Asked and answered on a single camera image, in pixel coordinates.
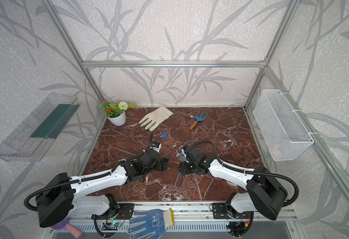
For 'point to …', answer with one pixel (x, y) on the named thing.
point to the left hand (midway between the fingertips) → (163, 159)
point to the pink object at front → (75, 231)
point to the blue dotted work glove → (151, 221)
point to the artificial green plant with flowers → (114, 109)
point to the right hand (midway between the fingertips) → (181, 167)
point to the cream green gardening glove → (151, 120)
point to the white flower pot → (118, 120)
